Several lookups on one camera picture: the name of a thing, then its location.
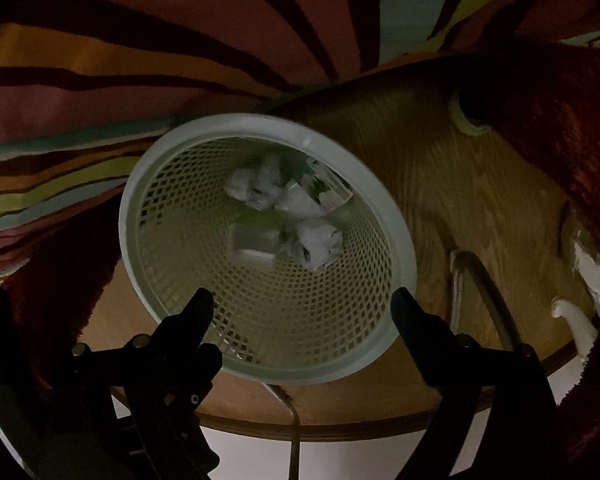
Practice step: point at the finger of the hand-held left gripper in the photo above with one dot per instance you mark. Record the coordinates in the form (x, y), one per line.
(175, 425)

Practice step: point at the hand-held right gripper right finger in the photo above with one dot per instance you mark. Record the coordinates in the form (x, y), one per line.
(415, 325)

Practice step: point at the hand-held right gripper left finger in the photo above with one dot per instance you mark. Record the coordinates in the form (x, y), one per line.
(192, 315)

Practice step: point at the white mesh waste basket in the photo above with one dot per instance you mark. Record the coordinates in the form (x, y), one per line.
(180, 240)

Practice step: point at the grey box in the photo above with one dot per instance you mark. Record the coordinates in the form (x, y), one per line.
(252, 245)

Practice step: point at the white paper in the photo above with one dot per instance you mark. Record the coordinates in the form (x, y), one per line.
(317, 242)

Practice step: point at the white teal box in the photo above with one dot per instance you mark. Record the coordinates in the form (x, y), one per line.
(325, 190)

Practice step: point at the red fluffy rug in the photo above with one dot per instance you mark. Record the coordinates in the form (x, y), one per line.
(555, 110)

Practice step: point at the striped bedspread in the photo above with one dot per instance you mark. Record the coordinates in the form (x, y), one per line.
(130, 60)

